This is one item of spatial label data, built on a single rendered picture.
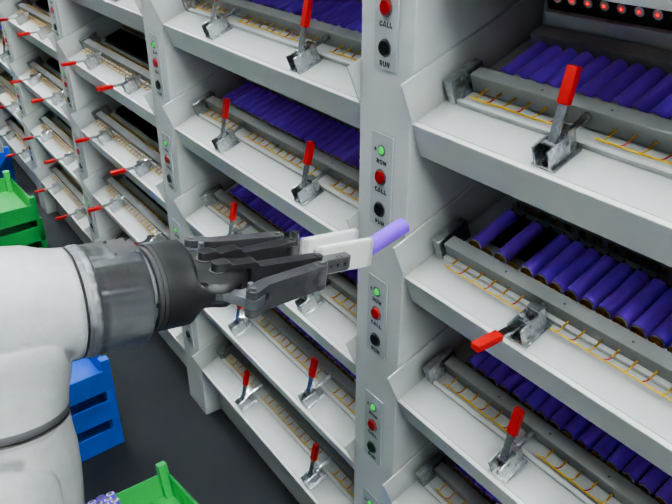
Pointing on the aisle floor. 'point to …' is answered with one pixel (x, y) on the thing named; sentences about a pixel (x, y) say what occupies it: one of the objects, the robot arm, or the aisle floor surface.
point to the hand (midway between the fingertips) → (336, 251)
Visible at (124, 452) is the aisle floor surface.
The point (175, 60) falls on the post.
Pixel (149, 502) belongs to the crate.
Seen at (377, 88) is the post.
